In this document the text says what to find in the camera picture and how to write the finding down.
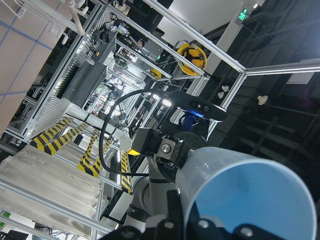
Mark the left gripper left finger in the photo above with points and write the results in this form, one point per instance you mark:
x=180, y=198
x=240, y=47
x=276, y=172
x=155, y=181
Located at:
x=175, y=213

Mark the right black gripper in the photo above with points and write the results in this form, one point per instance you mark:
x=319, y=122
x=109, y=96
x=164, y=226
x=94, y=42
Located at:
x=170, y=151

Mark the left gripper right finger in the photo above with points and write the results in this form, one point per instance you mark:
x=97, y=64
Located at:
x=195, y=228

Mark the light blue ikea cup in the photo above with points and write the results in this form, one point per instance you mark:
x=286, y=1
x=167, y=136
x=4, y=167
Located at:
x=238, y=188

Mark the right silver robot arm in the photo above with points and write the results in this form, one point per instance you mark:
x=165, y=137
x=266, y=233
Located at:
x=149, y=196

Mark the yellow hard hat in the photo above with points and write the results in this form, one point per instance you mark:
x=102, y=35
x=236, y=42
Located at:
x=195, y=55
x=155, y=73

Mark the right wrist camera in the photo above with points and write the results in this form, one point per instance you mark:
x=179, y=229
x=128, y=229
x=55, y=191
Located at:
x=198, y=106

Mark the white wire cup rack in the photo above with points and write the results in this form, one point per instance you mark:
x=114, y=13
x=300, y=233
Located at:
x=44, y=12

